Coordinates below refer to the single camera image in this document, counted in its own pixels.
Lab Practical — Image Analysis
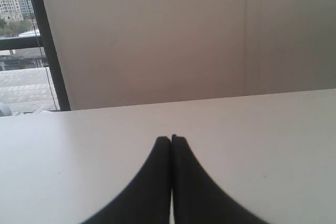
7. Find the blind bead chain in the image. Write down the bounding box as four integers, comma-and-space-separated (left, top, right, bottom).
29, 11, 58, 111

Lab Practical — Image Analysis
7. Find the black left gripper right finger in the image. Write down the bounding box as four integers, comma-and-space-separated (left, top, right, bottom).
171, 135, 259, 223

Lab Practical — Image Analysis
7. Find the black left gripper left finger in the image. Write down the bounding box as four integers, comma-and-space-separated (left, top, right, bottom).
85, 136, 171, 223

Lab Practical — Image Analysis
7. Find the black window frame post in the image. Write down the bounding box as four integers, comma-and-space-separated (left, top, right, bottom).
31, 0, 71, 111

